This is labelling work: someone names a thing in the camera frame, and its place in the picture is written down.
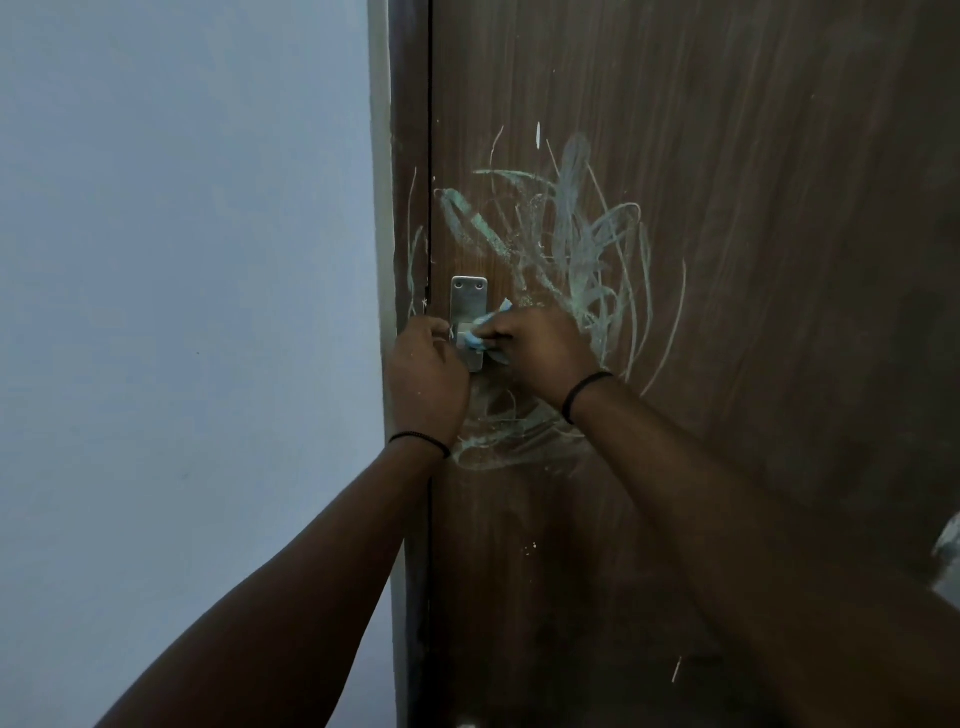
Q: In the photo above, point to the person's left hand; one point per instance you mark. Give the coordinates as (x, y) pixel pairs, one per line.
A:
(424, 386)

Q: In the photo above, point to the person's right hand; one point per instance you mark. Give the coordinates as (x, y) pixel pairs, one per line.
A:
(544, 352)

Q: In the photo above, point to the person's left fingers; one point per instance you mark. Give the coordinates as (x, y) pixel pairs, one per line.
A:
(435, 327)

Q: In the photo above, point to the person's right fingers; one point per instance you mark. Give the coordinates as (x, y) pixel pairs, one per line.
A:
(495, 330)

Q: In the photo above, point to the blue and white cleaning cloth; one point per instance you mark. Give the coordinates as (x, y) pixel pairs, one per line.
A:
(480, 330)

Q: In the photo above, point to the person's right forearm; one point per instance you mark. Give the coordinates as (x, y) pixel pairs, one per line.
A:
(780, 570)

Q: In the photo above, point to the person's left forearm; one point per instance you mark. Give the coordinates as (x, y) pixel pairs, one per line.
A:
(277, 592)

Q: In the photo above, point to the silver metal door latch plate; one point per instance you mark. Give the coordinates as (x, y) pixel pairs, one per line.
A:
(468, 296)

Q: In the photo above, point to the black right wrist band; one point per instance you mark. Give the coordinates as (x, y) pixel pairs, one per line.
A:
(583, 394)

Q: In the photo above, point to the black wrist band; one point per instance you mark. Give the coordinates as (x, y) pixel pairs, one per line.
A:
(420, 439)
(583, 394)

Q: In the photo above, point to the black left wrist band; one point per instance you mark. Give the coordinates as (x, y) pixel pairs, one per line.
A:
(420, 439)

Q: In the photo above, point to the brown wooden door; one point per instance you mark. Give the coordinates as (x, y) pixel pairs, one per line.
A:
(750, 225)

